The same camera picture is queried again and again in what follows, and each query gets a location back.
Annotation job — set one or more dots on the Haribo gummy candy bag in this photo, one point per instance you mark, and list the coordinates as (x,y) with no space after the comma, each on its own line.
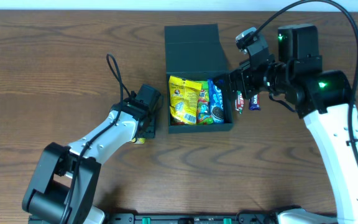
(203,116)

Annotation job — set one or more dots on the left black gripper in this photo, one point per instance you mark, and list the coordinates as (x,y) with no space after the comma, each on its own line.
(150,126)

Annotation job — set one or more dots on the dark green open box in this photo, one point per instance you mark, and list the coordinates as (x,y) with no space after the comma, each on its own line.
(194,52)

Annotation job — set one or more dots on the red green KitKat bar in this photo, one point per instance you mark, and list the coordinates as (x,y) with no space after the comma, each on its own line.
(239,102)

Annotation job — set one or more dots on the blue Oreo cookie pack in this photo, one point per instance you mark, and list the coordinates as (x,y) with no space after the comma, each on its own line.
(216,102)

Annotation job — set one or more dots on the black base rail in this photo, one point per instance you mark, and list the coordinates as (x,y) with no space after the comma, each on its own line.
(243,218)

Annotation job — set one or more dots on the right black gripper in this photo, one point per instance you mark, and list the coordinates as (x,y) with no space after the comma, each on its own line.
(238,82)

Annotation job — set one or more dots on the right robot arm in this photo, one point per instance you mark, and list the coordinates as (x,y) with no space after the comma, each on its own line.
(322,99)

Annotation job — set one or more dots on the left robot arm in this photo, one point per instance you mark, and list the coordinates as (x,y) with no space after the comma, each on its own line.
(64,182)

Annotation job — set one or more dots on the purple Dairy Milk bar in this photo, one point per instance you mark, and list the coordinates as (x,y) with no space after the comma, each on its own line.
(254,103)

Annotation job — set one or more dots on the yellow Mentos bottle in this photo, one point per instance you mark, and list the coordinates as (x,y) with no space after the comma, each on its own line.
(138,141)

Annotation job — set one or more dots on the yellow Hacks candy bag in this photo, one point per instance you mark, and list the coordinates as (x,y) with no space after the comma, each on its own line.
(184,96)

